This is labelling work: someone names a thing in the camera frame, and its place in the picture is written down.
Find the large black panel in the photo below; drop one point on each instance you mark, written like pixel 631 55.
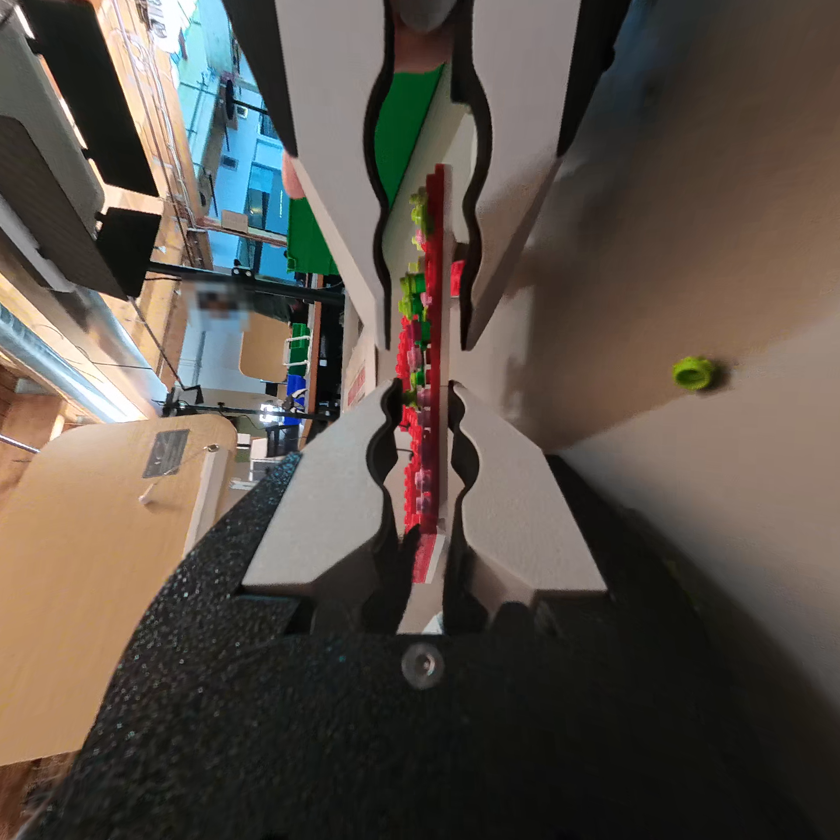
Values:
pixel 92 98

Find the person's right hand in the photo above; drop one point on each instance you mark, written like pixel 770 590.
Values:
pixel 420 52

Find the light wood board with label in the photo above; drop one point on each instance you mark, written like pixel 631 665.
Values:
pixel 79 577

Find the white mounting bar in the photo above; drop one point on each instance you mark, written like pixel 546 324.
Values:
pixel 205 499

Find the green shelf crate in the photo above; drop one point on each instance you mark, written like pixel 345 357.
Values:
pixel 298 344

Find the small black square panel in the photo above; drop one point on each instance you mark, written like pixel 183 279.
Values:
pixel 128 249

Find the black metal pole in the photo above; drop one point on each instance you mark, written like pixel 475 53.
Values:
pixel 295 290

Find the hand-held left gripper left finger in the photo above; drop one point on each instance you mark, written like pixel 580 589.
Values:
pixel 315 518

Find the black tripod stand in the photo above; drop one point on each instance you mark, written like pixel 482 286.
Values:
pixel 229 410

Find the small light wood board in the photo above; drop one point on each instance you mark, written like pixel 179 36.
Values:
pixel 262 354

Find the green plastic bin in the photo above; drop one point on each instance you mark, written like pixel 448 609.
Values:
pixel 315 243

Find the dark framed ceiling panel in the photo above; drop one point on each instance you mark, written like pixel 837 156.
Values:
pixel 52 197

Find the small lime lego stud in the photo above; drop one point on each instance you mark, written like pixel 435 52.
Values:
pixel 693 373

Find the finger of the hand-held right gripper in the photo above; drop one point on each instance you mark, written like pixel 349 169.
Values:
pixel 328 98
pixel 525 85

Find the white sheet with red print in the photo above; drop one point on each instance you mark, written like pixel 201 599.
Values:
pixel 355 384

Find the silver ventilation duct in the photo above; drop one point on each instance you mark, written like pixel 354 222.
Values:
pixel 98 367

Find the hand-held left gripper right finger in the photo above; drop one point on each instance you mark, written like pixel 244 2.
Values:
pixel 525 525

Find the blue shelf crate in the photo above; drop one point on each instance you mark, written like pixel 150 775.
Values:
pixel 296 384

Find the red lego heart frame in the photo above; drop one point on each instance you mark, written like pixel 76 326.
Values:
pixel 436 282

